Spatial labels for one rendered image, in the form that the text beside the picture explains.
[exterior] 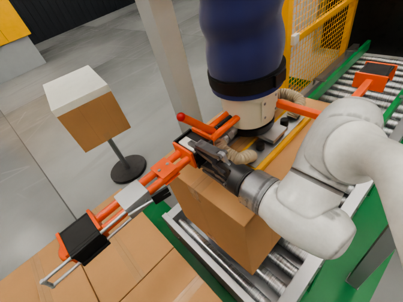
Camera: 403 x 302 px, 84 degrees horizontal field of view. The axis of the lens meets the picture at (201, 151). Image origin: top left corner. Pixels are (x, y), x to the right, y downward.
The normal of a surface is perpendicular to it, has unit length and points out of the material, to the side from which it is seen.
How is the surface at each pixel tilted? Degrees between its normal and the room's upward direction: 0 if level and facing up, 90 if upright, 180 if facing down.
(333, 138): 36
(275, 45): 81
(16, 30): 90
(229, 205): 0
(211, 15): 73
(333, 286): 0
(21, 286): 0
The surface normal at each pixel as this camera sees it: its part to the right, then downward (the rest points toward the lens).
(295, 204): -0.58, -0.28
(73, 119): 0.57, 0.48
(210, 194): -0.21, -0.70
